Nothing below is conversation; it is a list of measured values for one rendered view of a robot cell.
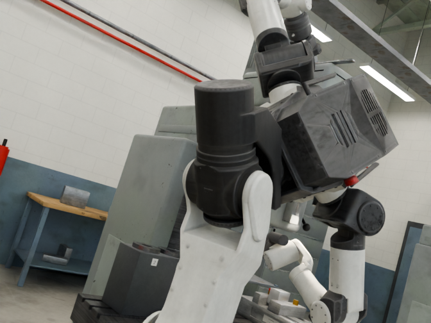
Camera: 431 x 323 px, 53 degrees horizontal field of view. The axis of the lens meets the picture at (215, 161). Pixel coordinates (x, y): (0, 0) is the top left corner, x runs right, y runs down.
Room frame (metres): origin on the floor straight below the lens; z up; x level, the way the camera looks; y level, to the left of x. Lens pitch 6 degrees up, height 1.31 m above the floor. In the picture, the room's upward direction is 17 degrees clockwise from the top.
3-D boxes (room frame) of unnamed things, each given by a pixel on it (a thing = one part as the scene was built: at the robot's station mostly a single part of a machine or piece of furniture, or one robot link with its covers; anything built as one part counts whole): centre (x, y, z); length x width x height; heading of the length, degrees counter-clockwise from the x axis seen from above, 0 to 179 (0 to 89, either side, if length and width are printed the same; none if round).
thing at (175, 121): (2.05, 0.04, 1.66); 0.80 x 0.23 x 0.20; 35
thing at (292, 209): (1.55, -0.31, 1.45); 0.04 x 0.04 x 0.21; 35
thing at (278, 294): (1.74, -0.39, 1.05); 0.06 x 0.05 x 0.06; 127
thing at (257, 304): (1.72, -0.41, 0.99); 0.35 x 0.15 x 0.11; 37
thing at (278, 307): (1.69, -0.42, 1.03); 0.15 x 0.06 x 0.04; 127
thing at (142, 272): (1.42, 0.09, 1.04); 0.22 x 0.12 x 0.20; 132
